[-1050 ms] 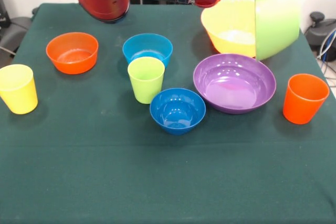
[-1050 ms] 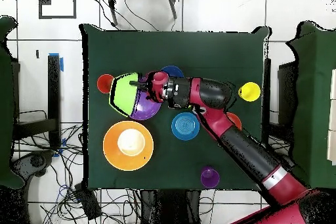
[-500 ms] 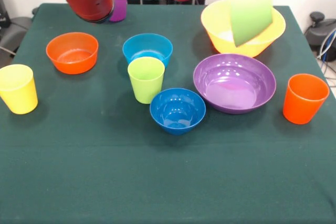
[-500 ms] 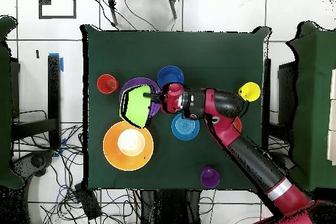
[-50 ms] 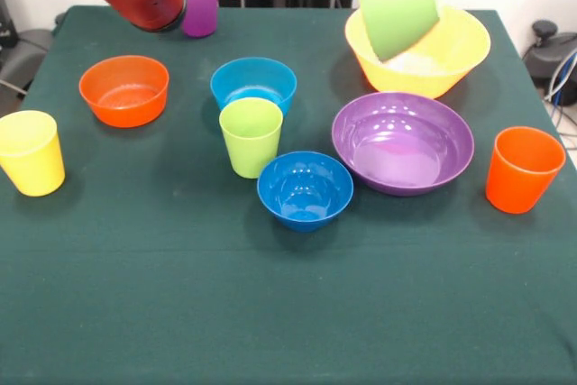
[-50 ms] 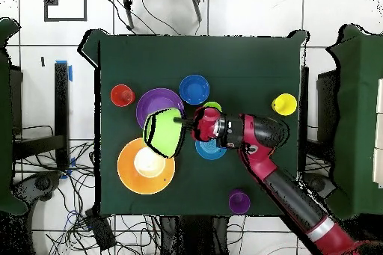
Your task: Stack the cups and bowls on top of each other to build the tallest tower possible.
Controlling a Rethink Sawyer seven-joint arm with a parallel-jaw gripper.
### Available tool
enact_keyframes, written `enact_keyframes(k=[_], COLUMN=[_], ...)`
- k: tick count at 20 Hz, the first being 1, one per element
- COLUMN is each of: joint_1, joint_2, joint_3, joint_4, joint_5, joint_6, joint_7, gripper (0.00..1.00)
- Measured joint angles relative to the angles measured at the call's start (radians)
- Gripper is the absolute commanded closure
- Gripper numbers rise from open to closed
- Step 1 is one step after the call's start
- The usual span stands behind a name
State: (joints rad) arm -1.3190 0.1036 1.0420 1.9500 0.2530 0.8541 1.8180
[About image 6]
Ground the green bowl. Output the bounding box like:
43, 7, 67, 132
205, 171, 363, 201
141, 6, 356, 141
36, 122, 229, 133
142, 107, 186, 159

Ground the green cup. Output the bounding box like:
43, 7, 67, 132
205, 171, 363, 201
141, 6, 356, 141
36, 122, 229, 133
202, 101, 223, 114

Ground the light blue bowl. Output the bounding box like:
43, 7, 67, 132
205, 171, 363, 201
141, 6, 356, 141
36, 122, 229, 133
194, 138, 227, 161

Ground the dark blue bowl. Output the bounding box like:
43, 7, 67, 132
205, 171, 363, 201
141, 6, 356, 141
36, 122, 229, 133
179, 74, 211, 106

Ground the purple bowl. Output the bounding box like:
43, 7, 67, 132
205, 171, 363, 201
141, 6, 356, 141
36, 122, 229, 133
135, 87, 186, 130

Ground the dark green tablecloth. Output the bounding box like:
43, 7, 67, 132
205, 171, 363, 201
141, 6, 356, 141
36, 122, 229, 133
76, 28, 309, 217

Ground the orange cup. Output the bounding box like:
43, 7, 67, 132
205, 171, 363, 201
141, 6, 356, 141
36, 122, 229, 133
110, 84, 136, 108

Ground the large yellow-orange bowl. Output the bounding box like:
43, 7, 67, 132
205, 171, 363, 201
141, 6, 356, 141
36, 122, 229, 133
117, 137, 177, 195

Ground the yellow cup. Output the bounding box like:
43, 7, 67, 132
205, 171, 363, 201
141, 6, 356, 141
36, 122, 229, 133
271, 93, 298, 117

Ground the purple cup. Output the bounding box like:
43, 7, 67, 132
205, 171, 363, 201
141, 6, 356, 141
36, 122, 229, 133
228, 188, 251, 215

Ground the blue tape strip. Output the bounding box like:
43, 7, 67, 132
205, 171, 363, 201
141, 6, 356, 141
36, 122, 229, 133
55, 59, 73, 82

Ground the black office chair base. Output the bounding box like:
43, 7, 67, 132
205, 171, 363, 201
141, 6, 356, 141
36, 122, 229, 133
13, 170, 64, 203
301, 172, 337, 200

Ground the black power strip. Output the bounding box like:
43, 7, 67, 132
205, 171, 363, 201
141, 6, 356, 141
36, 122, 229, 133
85, 208, 116, 251

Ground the green cloth covered side table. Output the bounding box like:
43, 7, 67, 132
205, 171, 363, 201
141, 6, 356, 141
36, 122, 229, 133
0, 18, 28, 215
325, 24, 383, 220

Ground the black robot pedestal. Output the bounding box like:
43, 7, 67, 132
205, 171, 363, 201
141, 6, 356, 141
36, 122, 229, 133
159, 215, 231, 255

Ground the black side frame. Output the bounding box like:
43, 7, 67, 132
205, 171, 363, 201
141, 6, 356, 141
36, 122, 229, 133
298, 66, 337, 148

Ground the black bench frame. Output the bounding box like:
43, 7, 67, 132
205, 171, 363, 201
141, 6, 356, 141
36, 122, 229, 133
13, 61, 71, 172

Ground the tangle of floor cables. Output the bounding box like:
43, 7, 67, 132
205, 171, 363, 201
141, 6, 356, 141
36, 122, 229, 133
13, 124, 159, 255

